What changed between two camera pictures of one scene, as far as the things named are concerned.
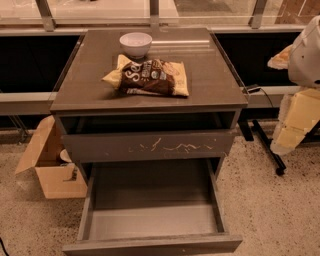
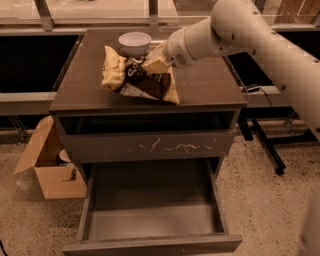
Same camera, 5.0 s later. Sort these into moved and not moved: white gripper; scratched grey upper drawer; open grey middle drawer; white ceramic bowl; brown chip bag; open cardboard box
Moved: white gripper; brown chip bag
Not moved: open cardboard box; scratched grey upper drawer; white ceramic bowl; open grey middle drawer
